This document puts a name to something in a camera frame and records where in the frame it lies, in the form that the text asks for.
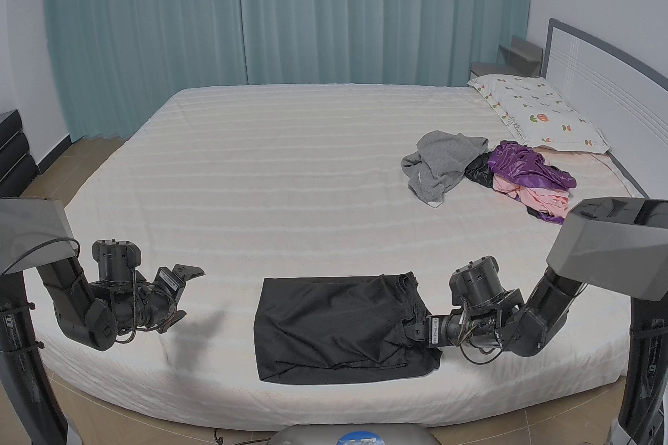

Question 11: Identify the purple garment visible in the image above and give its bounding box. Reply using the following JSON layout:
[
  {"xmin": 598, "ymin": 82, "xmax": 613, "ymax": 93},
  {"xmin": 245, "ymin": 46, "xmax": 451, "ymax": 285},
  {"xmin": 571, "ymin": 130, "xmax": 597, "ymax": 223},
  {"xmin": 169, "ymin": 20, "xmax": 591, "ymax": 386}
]
[{"xmin": 488, "ymin": 140, "xmax": 577, "ymax": 225}]

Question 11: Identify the grey bedside table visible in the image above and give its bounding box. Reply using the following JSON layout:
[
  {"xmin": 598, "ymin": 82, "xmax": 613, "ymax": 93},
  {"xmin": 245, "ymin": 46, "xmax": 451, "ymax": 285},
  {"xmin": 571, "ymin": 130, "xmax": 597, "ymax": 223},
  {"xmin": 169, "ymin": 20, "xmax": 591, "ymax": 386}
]
[{"xmin": 470, "ymin": 36, "xmax": 543, "ymax": 80}]

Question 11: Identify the black chest of drawers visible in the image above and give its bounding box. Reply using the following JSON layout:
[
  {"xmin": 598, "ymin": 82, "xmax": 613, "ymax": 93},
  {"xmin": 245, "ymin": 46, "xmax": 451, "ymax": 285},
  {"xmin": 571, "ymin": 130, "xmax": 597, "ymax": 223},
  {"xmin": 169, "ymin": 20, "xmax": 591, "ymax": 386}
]
[{"xmin": 0, "ymin": 109, "xmax": 40, "ymax": 185}]

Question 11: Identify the pink garment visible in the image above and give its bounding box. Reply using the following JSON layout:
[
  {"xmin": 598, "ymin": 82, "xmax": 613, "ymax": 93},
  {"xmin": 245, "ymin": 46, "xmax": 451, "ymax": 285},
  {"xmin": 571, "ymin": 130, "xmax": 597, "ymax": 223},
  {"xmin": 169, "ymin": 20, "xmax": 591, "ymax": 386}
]
[{"xmin": 493, "ymin": 174, "xmax": 571, "ymax": 219}]

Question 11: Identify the white printed pillow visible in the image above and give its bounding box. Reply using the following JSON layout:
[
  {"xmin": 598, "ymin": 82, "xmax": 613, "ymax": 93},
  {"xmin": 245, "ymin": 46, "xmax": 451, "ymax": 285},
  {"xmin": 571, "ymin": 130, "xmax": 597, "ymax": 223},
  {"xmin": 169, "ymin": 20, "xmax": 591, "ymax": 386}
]
[{"xmin": 467, "ymin": 74, "xmax": 611, "ymax": 154}]

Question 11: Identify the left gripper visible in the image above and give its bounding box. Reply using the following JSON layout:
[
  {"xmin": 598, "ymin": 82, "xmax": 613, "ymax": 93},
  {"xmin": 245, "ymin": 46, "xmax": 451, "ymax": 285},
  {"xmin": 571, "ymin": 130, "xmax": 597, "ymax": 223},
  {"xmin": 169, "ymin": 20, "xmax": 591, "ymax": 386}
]
[{"xmin": 137, "ymin": 264, "xmax": 206, "ymax": 330}]

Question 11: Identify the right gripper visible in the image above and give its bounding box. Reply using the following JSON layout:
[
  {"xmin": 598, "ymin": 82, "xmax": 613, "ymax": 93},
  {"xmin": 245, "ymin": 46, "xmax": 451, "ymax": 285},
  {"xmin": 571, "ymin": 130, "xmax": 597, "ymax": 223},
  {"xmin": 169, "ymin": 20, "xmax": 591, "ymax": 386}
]
[{"xmin": 424, "ymin": 313, "xmax": 461, "ymax": 349}]

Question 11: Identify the grey garment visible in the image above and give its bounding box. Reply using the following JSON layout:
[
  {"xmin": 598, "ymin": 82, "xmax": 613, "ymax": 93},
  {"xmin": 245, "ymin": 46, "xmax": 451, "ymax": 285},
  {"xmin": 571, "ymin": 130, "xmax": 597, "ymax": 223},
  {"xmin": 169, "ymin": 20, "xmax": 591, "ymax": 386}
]
[{"xmin": 401, "ymin": 131, "xmax": 490, "ymax": 209}]

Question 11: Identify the bed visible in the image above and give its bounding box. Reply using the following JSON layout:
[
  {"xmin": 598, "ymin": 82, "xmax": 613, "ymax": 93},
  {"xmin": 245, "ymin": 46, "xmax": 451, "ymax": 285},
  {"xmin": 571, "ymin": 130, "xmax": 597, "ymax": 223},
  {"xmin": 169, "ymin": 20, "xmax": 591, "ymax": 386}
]
[{"xmin": 23, "ymin": 18, "xmax": 668, "ymax": 433}]

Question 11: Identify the black T-shirt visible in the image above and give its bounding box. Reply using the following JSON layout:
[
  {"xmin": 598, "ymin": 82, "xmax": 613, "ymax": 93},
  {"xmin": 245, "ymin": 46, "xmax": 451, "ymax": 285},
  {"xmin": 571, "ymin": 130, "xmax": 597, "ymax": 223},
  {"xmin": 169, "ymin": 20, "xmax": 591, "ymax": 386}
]
[{"xmin": 254, "ymin": 272, "xmax": 442, "ymax": 386}]

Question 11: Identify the black glossy garment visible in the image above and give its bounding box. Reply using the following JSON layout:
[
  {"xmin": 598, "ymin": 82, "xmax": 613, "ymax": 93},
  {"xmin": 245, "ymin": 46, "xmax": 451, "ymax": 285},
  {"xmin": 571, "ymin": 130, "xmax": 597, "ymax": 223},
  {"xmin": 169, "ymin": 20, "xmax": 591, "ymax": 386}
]
[{"xmin": 464, "ymin": 152, "xmax": 496, "ymax": 191}]

